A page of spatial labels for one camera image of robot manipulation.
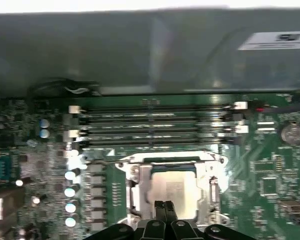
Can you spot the silver square CPU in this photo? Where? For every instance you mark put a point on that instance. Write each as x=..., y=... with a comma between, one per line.
x=185, y=190

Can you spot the metal socket cover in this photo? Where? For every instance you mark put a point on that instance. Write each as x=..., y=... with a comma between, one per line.
x=143, y=190

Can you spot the black PC case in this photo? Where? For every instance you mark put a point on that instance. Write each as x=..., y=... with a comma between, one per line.
x=90, y=50

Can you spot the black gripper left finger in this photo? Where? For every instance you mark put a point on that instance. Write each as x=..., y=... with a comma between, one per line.
x=160, y=212

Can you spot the silver coin battery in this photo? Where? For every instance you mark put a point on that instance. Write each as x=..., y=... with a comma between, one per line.
x=292, y=133

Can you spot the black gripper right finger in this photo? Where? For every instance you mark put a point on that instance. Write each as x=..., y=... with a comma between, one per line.
x=170, y=212

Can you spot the blue serial port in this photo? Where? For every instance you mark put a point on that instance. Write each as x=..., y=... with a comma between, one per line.
x=5, y=167

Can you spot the green motherboard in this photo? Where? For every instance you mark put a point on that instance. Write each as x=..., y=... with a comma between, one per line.
x=116, y=190

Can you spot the CPU socket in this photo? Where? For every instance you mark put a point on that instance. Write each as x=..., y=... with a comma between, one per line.
x=137, y=160

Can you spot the silver round capacitor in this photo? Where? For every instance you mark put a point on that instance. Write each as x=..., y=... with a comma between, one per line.
x=70, y=175
x=43, y=133
x=43, y=123
x=70, y=221
x=69, y=192
x=70, y=207

